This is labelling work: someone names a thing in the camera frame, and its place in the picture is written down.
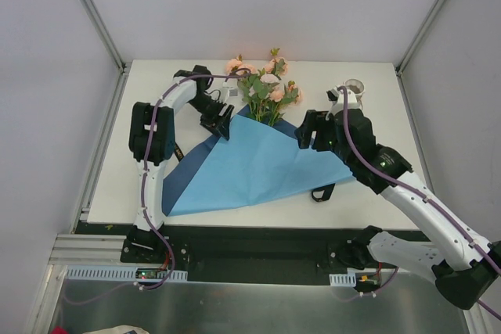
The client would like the blue wrapping paper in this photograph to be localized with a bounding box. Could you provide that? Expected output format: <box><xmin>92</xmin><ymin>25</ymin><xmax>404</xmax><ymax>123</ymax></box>
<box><xmin>162</xmin><ymin>108</ymin><xmax>352</xmax><ymax>216</ymax></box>

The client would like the pink artificial flower bouquet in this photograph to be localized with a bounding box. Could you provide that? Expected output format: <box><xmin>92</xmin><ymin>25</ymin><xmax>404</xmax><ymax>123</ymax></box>
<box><xmin>225</xmin><ymin>48</ymin><xmax>303</xmax><ymax>127</ymax></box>

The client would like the black ribbon gold lettering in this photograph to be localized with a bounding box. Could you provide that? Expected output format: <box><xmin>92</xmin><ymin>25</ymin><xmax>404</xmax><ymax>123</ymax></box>
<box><xmin>310</xmin><ymin>183</ymin><xmax>336</xmax><ymax>203</ymax></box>

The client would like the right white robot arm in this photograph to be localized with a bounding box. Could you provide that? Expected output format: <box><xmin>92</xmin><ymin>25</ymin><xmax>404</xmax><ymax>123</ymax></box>
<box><xmin>294</xmin><ymin>110</ymin><xmax>500</xmax><ymax>310</ymax></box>

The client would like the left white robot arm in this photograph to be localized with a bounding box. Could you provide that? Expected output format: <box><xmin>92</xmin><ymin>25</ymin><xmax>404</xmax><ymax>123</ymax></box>
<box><xmin>126</xmin><ymin>65</ymin><xmax>234</xmax><ymax>263</ymax></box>

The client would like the white ribbed ceramic vase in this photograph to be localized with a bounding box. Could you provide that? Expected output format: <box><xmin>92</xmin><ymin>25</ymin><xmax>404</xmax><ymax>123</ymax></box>
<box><xmin>344</xmin><ymin>78</ymin><xmax>366</xmax><ymax>110</ymax></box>

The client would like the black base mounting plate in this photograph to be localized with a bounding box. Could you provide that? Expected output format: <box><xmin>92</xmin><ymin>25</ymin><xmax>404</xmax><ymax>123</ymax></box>
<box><xmin>74</xmin><ymin>221</ymin><xmax>406</xmax><ymax>283</ymax></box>

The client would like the beige cloth bag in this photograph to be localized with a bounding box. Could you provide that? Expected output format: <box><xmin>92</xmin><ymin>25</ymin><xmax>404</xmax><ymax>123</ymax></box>
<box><xmin>86</xmin><ymin>325</ymin><xmax>149</xmax><ymax>334</ymax></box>

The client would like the red cloth item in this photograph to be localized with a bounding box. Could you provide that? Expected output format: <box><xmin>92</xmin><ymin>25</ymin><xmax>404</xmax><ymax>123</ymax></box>
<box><xmin>49</xmin><ymin>326</ymin><xmax>69</xmax><ymax>334</ymax></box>

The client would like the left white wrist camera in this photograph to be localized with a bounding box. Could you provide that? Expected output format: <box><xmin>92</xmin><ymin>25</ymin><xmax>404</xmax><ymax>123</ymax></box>
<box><xmin>220</xmin><ymin>81</ymin><xmax>239</xmax><ymax>102</ymax></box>

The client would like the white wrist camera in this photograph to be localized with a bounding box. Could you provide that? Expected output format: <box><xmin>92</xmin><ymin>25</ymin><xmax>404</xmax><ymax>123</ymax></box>
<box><xmin>326</xmin><ymin>85</ymin><xmax>362</xmax><ymax>117</ymax></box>
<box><xmin>220</xmin><ymin>81</ymin><xmax>239</xmax><ymax>102</ymax></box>

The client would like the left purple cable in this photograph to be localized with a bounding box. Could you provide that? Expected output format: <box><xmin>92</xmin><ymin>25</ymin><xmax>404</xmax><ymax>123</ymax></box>
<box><xmin>139</xmin><ymin>67</ymin><xmax>254</xmax><ymax>292</ymax></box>

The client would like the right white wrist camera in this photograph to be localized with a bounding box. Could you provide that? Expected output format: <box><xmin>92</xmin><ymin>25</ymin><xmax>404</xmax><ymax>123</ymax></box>
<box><xmin>326</xmin><ymin>85</ymin><xmax>362</xmax><ymax>117</ymax></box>

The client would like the left aluminium frame post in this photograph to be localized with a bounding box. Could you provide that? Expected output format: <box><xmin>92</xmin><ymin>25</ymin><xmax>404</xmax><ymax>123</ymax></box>
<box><xmin>59</xmin><ymin>0</ymin><xmax>130</xmax><ymax>74</ymax></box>

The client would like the aluminium frame post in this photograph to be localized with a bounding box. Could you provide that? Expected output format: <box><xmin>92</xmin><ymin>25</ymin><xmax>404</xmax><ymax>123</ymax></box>
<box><xmin>59</xmin><ymin>0</ymin><xmax>130</xmax><ymax>74</ymax></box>
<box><xmin>395</xmin><ymin>0</ymin><xmax>474</xmax><ymax>75</ymax></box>

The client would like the right white cable duct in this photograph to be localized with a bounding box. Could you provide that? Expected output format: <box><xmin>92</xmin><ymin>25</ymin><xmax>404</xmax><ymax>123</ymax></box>
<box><xmin>329</xmin><ymin>271</ymin><xmax>357</xmax><ymax>288</ymax></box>

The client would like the white cable duct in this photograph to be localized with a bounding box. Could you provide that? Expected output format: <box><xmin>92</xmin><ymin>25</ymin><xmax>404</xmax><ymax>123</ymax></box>
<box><xmin>329</xmin><ymin>271</ymin><xmax>357</xmax><ymax>288</ymax></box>
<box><xmin>66</xmin><ymin>266</ymin><xmax>188</xmax><ymax>283</ymax></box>

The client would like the front aluminium frame rail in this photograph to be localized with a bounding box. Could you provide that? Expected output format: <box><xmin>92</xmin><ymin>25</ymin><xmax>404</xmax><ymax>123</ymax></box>
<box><xmin>49</xmin><ymin>232</ymin><xmax>473</xmax><ymax>275</ymax></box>

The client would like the left white cable duct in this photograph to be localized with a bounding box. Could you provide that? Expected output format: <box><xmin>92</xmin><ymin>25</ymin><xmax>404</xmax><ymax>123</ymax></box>
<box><xmin>66</xmin><ymin>266</ymin><xmax>188</xmax><ymax>283</ymax></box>

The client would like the right aluminium frame post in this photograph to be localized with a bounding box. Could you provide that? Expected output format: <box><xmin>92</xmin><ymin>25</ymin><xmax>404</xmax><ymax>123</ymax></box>
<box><xmin>395</xmin><ymin>0</ymin><xmax>474</xmax><ymax>75</ymax></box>

